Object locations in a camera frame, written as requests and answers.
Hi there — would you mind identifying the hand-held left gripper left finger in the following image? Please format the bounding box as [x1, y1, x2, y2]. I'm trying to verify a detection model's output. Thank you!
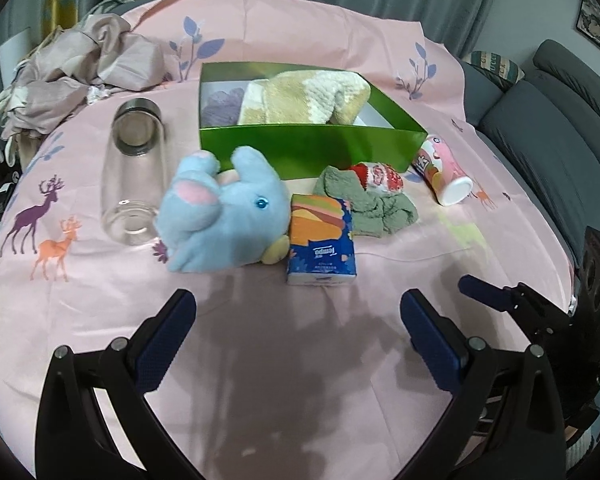
[35, 287, 201, 480]

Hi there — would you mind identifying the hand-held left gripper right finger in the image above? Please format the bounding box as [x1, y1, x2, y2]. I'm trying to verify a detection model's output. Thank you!
[400, 287, 567, 480]

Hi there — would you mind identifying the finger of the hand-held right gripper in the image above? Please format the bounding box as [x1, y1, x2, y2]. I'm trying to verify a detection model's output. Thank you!
[457, 274, 575, 342]

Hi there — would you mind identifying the grey green fuzzy sock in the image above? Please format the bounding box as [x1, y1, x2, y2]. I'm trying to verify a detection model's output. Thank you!
[312, 165, 420, 239]

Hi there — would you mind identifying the blue elephant plush toy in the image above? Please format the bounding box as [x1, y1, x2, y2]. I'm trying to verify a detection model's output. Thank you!
[157, 145, 294, 274]

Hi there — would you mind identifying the colourful tissue pack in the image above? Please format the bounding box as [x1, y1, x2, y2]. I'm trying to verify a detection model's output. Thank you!
[285, 193, 357, 289]

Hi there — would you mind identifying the red white patterned sock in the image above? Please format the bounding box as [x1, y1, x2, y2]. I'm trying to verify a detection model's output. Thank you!
[350, 161, 406, 196]

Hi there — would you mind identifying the green cardboard box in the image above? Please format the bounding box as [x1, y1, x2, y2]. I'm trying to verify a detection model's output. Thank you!
[198, 61, 429, 182]

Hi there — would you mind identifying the purple checkered mesh scrunchie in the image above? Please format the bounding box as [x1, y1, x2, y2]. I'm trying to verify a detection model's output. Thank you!
[201, 87, 246, 126]

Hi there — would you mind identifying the cream yellow plush towel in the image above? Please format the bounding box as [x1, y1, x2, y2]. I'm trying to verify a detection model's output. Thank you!
[237, 70, 372, 126]

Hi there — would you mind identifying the pink paper cup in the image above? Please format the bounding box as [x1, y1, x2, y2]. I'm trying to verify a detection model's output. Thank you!
[412, 133, 474, 207]

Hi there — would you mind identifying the pink printed tablecloth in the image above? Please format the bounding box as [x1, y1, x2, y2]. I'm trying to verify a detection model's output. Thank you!
[0, 0, 577, 480]

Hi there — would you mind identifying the clear glass bottle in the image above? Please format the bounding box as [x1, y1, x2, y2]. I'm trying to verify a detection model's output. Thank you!
[100, 98, 169, 247]

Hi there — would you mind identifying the grey sofa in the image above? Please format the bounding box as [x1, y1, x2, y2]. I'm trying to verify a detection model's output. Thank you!
[459, 39, 600, 267]

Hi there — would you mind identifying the patterned cushion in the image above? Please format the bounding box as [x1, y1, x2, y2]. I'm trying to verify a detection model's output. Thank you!
[463, 50, 526, 92]

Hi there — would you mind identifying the crumpled beige cloth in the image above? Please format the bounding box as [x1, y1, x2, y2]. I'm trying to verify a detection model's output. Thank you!
[0, 11, 167, 142]

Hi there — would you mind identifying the grey striped fabric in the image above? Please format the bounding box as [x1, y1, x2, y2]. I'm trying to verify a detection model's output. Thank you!
[86, 0, 137, 17]

